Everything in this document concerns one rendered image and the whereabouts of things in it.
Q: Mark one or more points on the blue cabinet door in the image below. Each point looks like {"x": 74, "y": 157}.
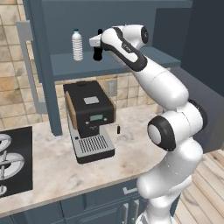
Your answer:
{"x": 46, "y": 73}
{"x": 208, "y": 116}

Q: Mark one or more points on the dark bottle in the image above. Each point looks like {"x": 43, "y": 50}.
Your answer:
{"x": 97, "y": 54}

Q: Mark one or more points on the black coffee machine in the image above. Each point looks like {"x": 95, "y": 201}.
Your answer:
{"x": 90, "y": 116}

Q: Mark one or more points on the blue open wall cabinet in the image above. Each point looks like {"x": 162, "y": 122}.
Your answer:
{"x": 87, "y": 65}

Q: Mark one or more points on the blue closed wall cabinet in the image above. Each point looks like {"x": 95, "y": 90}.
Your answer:
{"x": 201, "y": 43}

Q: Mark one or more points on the black hob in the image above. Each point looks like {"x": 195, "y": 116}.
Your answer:
{"x": 16, "y": 163}

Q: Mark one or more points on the grey wall socket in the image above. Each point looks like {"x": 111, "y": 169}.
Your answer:
{"x": 111, "y": 87}

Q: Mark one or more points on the clear plastic water bottle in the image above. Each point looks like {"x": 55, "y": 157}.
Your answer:
{"x": 77, "y": 46}

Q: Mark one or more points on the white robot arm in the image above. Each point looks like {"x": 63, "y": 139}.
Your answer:
{"x": 172, "y": 87}

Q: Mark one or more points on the blue drawer front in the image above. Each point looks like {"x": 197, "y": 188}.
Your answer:
{"x": 108, "y": 194}
{"x": 35, "y": 214}

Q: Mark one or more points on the blue base cupboard door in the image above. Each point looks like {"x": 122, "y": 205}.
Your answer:
{"x": 102, "y": 214}
{"x": 141, "y": 208}

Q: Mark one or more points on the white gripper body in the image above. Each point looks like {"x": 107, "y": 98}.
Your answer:
{"x": 95, "y": 40}

